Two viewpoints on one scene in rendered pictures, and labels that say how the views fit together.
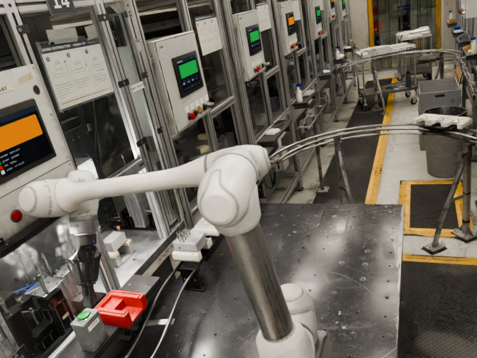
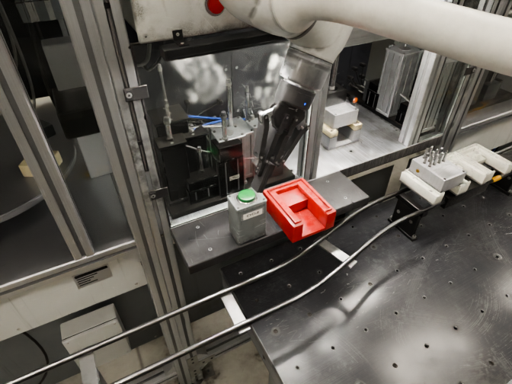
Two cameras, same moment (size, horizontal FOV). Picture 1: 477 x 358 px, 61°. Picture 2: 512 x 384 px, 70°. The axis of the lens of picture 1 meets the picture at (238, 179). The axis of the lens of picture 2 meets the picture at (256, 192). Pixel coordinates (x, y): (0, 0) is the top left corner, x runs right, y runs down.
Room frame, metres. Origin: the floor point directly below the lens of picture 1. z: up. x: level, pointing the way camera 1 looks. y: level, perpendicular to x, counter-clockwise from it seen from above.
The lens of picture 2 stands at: (0.61, 0.21, 1.58)
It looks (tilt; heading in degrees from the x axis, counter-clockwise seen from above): 40 degrees down; 36
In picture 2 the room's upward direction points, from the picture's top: straight up
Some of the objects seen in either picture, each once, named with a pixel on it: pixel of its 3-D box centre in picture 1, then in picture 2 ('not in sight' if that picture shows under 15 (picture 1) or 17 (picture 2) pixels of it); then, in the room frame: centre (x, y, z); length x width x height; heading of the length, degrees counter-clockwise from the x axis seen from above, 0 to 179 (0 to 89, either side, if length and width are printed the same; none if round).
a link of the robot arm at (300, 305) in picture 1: (292, 315); not in sight; (1.12, -0.09, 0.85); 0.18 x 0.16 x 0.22; 165
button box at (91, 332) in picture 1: (87, 329); (245, 212); (1.12, 0.61, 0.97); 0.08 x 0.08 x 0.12; 64
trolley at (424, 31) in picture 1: (414, 56); not in sight; (7.28, -3.55, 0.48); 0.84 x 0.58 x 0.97; 162
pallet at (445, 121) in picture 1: (441, 124); not in sight; (2.71, -1.50, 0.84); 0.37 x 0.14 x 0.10; 32
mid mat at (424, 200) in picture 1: (431, 204); not in sight; (3.02, -1.60, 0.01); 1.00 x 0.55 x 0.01; 154
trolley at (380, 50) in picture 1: (386, 74); not in sight; (6.32, -2.62, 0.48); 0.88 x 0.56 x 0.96; 82
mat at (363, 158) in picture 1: (368, 123); not in sight; (5.57, -2.01, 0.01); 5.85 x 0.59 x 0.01; 154
